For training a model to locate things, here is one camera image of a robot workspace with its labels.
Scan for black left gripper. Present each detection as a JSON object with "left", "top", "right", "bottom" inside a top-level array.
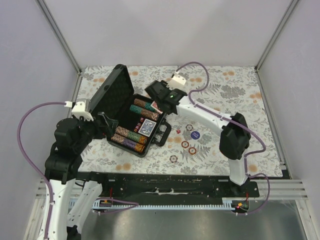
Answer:
[{"left": 74, "top": 111, "right": 119, "bottom": 152}]

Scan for aluminium right frame post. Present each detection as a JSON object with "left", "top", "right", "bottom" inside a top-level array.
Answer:
[{"left": 254, "top": 0, "right": 301, "bottom": 72}]

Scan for aluminium left frame post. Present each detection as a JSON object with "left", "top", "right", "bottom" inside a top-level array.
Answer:
[{"left": 34, "top": 0, "right": 83, "bottom": 76}]

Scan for red playing card deck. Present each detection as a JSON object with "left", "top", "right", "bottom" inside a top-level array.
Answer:
[{"left": 150, "top": 101, "right": 163, "bottom": 114}]

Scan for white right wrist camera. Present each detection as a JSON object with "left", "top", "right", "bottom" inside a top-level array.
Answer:
[{"left": 168, "top": 71, "right": 186, "bottom": 89}]

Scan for blue small blind button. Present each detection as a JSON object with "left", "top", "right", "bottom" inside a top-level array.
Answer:
[{"left": 190, "top": 131, "right": 201, "bottom": 140}]

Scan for loose poker chip near front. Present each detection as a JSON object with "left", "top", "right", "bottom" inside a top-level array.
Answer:
[{"left": 169, "top": 155, "right": 178, "bottom": 163}]

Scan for floral patterned table mat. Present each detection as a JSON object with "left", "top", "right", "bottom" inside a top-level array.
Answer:
[{"left": 79, "top": 66, "right": 283, "bottom": 178}]

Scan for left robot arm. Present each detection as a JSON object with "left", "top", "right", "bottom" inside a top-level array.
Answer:
[{"left": 39, "top": 112, "right": 118, "bottom": 240}]

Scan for white slotted cable duct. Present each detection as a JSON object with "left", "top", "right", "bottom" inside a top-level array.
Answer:
[{"left": 67, "top": 198, "right": 237, "bottom": 210}]

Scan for blue playing card deck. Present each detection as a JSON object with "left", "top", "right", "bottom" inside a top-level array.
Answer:
[{"left": 138, "top": 119, "right": 157, "bottom": 137}]

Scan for orange loose poker chip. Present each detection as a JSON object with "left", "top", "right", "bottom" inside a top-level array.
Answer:
[
  {"left": 188, "top": 147, "right": 197, "bottom": 155},
  {"left": 181, "top": 141, "right": 189, "bottom": 148}
]

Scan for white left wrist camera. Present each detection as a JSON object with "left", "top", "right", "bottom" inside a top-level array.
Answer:
[{"left": 64, "top": 98, "right": 94, "bottom": 122}]

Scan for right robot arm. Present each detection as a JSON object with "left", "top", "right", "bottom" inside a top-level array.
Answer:
[{"left": 145, "top": 80, "right": 251, "bottom": 197}]

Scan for bottom poker chip row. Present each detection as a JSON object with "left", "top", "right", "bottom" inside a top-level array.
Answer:
[{"left": 111, "top": 133, "right": 145, "bottom": 153}]

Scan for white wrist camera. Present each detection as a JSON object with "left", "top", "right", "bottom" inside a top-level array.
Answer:
[
  {"left": 168, "top": 71, "right": 186, "bottom": 89},
  {"left": 64, "top": 98, "right": 94, "bottom": 122}
]

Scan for loose ten value chip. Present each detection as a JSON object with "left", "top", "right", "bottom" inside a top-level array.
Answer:
[{"left": 185, "top": 124, "right": 193, "bottom": 131}]

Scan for aluminium frame post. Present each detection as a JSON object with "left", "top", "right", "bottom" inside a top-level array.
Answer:
[
  {"left": 254, "top": 0, "right": 301, "bottom": 72},
  {"left": 34, "top": 0, "right": 83, "bottom": 76}
]

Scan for black poker set case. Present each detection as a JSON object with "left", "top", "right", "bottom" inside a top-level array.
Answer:
[{"left": 89, "top": 64, "right": 172, "bottom": 158}]

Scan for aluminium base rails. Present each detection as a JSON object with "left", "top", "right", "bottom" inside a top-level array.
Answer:
[{"left": 35, "top": 178, "right": 308, "bottom": 200}]

